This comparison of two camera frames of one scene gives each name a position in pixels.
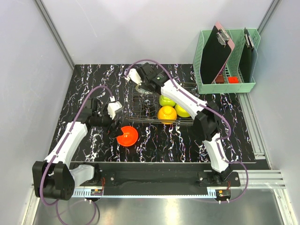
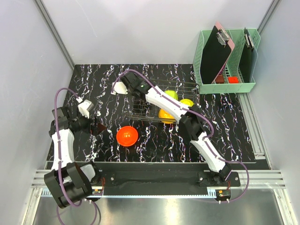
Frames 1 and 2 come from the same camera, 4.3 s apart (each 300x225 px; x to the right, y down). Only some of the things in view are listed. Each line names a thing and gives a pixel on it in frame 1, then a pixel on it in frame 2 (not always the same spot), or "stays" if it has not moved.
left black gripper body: (107, 122) -> (84, 124)
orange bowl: (167, 112) stays
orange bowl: (129, 137) stays
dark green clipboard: (249, 59) stays
